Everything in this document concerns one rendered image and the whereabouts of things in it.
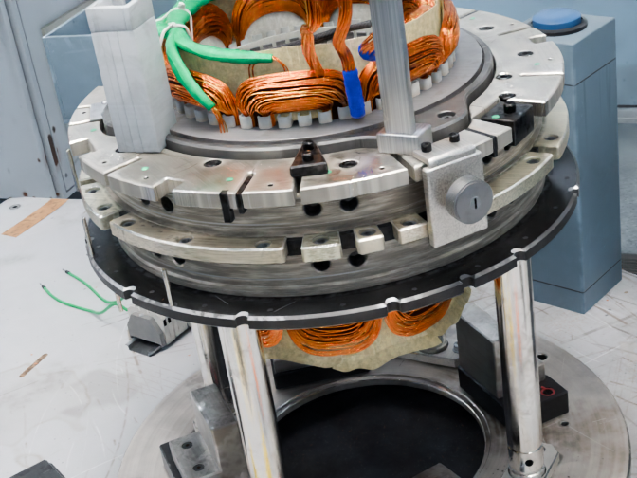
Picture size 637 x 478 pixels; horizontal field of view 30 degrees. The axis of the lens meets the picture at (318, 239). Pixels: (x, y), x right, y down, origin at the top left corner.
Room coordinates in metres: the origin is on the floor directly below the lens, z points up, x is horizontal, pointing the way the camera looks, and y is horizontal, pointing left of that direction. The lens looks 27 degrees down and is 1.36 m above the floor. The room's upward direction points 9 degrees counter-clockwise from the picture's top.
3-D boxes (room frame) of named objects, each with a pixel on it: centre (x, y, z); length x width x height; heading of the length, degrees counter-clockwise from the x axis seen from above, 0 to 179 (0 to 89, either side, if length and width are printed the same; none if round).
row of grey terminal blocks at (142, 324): (0.99, 0.15, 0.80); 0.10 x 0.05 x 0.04; 139
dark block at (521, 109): (0.63, -0.12, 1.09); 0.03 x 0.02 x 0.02; 142
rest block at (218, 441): (0.71, 0.10, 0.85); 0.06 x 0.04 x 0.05; 17
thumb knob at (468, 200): (0.57, -0.08, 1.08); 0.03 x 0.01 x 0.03; 113
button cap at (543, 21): (0.94, -0.22, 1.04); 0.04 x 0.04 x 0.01
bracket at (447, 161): (0.59, -0.07, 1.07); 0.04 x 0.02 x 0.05; 113
